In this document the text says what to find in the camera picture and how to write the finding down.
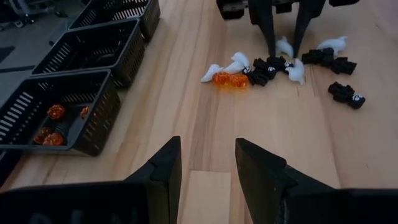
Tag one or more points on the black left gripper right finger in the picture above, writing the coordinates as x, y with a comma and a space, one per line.
267, 193

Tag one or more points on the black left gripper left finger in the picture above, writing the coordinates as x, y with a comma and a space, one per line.
93, 205

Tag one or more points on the orange pumpkin game piece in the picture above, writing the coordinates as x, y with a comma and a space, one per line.
54, 140
56, 111
42, 134
84, 112
238, 80
221, 77

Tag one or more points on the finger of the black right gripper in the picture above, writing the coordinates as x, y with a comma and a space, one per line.
264, 18
306, 18

